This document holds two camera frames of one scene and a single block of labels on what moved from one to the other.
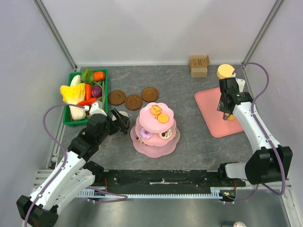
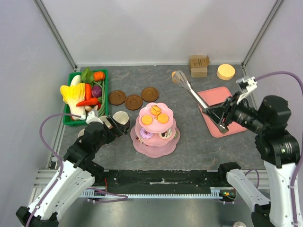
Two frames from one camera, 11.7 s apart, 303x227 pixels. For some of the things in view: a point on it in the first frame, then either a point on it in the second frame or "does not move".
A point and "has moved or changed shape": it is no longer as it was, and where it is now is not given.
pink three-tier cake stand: x=155 y=134 does not move
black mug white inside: x=125 y=117 does not move
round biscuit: x=231 y=117 has moved or changed shape
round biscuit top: x=163 y=118 does not move
